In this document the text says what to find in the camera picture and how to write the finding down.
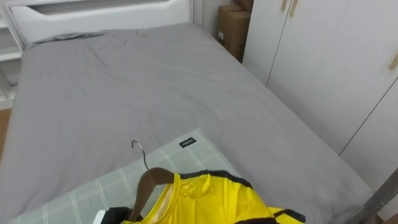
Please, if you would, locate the white wardrobe with wooden handles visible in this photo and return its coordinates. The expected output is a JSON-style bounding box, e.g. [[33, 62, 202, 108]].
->
[[242, 0, 398, 222]]

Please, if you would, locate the grey bed with white frame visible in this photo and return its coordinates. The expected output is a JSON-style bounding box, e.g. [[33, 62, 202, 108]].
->
[[0, 0, 374, 224]]

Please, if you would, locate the light brown cardboard box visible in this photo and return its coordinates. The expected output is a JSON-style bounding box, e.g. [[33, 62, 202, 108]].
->
[[216, 4, 251, 63]]

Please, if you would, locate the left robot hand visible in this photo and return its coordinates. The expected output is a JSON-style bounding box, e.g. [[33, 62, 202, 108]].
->
[[92, 206, 133, 224]]

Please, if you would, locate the brown wooden clothes hanger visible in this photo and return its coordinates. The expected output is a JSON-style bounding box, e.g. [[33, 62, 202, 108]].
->
[[127, 139, 177, 223]]

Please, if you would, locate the green plaid pillow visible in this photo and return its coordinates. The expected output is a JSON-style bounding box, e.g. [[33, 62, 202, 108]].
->
[[6, 128, 241, 224]]

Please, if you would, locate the yellow shirt with black trim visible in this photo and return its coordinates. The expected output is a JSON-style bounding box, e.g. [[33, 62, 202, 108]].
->
[[122, 169, 307, 224]]

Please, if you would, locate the dark brown cardboard box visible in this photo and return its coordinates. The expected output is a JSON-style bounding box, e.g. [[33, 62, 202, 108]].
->
[[233, 0, 254, 14]]

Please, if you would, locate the white open shelf unit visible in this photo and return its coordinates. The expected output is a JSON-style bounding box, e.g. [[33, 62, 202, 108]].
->
[[0, 12, 24, 110]]

